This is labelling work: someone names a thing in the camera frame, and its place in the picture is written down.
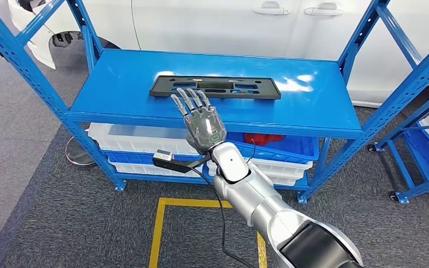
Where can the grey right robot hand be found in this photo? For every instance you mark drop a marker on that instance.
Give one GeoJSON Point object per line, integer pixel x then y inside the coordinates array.
{"type": "Point", "coordinates": [203, 125]}

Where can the black plastic bracket part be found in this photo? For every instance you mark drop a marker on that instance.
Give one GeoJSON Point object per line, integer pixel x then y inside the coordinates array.
{"type": "Point", "coordinates": [214, 85]}

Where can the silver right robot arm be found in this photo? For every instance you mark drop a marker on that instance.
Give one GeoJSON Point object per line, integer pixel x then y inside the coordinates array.
{"type": "Point", "coordinates": [273, 207]}

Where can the red plastic part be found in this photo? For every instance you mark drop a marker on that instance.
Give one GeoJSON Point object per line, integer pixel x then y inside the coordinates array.
{"type": "Point", "coordinates": [266, 138]}

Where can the blue metal shelf rack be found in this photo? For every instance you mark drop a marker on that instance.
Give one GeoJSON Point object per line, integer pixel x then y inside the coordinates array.
{"type": "Point", "coordinates": [125, 88]}

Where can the white car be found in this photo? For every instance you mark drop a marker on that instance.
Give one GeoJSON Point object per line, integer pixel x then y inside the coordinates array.
{"type": "Point", "coordinates": [207, 26]}

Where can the yellow floor tape square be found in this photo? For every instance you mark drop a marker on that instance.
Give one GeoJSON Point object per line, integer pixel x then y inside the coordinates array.
{"type": "Point", "coordinates": [157, 236]}

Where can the round chrome stand base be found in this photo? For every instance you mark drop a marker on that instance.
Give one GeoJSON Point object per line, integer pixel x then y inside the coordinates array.
{"type": "Point", "coordinates": [75, 157]}

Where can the blue wheeled metal rack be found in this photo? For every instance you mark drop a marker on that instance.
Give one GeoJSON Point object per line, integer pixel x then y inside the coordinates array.
{"type": "Point", "coordinates": [427, 159]}

